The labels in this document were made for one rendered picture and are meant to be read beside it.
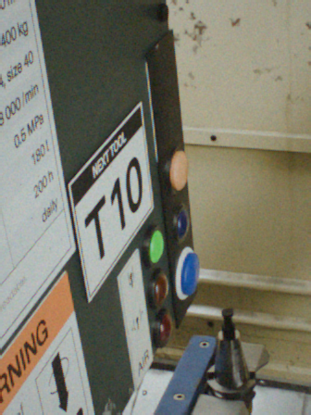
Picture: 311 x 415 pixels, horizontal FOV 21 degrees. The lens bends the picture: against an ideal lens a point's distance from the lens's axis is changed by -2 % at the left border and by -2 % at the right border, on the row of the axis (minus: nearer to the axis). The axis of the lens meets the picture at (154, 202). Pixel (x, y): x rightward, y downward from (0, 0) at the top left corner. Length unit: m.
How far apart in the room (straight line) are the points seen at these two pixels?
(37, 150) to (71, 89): 0.04
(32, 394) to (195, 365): 0.71
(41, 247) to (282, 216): 1.03
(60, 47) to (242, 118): 0.94
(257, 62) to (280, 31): 0.06
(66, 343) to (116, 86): 0.14
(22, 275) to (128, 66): 0.15
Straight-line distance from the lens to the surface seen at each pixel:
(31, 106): 0.37
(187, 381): 1.08
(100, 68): 0.44
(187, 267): 0.57
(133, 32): 0.48
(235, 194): 1.40
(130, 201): 0.48
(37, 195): 0.38
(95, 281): 0.45
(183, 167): 0.54
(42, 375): 0.41
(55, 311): 0.41
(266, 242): 1.43
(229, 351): 1.04
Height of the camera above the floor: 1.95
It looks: 30 degrees down
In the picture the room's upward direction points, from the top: 7 degrees counter-clockwise
